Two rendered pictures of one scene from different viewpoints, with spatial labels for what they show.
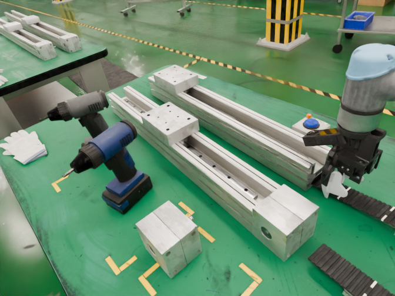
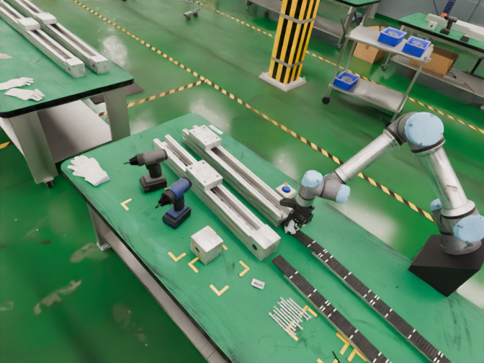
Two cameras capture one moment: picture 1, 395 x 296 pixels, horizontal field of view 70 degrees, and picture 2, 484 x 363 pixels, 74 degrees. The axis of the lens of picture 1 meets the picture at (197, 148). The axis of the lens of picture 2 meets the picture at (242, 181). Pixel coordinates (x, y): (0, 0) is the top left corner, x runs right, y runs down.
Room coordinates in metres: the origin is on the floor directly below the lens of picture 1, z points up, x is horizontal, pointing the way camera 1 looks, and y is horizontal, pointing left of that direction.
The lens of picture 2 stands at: (-0.42, 0.23, 1.96)
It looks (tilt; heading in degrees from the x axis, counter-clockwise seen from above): 43 degrees down; 343
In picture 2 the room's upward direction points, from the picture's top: 10 degrees clockwise
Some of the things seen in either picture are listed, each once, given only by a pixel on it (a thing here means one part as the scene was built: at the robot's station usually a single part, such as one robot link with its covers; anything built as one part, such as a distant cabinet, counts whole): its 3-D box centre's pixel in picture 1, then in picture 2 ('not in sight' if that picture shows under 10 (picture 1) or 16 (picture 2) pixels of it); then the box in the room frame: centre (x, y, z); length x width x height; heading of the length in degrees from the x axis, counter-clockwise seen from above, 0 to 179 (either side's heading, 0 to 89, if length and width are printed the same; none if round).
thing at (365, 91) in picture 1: (370, 78); (310, 185); (0.45, -0.33, 1.09); 0.09 x 0.08 x 0.11; 66
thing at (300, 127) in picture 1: (308, 134); (284, 194); (0.67, -0.34, 0.81); 0.10 x 0.08 x 0.06; 121
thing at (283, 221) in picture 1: (287, 218); (265, 241); (0.37, -0.17, 0.83); 0.12 x 0.09 x 0.10; 121
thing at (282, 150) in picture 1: (217, 114); (232, 171); (0.84, -0.09, 0.82); 0.80 x 0.10 x 0.09; 31
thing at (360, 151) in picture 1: (354, 148); (301, 211); (0.44, -0.33, 0.93); 0.09 x 0.08 x 0.12; 31
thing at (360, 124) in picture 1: (360, 114); (305, 197); (0.45, -0.33, 1.01); 0.08 x 0.08 x 0.05
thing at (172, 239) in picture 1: (174, 234); (208, 243); (0.38, 0.08, 0.83); 0.11 x 0.10 x 0.10; 125
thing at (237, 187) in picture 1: (173, 138); (203, 184); (0.75, 0.07, 0.82); 0.80 x 0.10 x 0.09; 31
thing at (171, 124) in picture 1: (170, 125); (203, 177); (0.75, 0.07, 0.87); 0.16 x 0.11 x 0.07; 31
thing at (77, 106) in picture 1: (83, 130); (146, 171); (0.77, 0.35, 0.89); 0.20 x 0.08 x 0.22; 110
